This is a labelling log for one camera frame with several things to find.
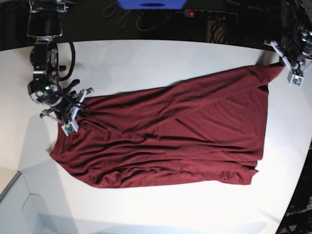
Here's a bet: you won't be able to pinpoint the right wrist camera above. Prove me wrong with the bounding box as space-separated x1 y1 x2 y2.
61 121 79 137

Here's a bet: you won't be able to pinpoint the black cables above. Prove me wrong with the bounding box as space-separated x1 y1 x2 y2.
103 4 171 32

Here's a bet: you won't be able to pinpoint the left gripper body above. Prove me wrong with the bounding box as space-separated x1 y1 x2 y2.
264 39 312 75

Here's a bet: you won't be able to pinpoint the black power strip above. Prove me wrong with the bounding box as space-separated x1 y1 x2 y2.
183 9 238 21

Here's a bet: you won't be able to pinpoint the blue box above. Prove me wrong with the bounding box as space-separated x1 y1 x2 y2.
117 0 186 10

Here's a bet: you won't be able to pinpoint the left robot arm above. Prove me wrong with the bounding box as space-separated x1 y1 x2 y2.
264 0 312 77

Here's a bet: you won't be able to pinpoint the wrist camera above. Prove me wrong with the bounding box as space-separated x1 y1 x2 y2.
61 121 79 137
288 73 304 88

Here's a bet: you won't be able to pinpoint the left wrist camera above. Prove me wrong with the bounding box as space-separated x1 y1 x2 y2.
288 73 304 88

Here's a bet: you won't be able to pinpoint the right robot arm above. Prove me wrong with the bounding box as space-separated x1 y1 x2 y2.
27 0 92 131

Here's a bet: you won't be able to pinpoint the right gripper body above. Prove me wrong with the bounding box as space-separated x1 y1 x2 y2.
39 88 94 125

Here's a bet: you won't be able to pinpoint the maroon t-shirt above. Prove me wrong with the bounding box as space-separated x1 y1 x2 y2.
50 63 284 188

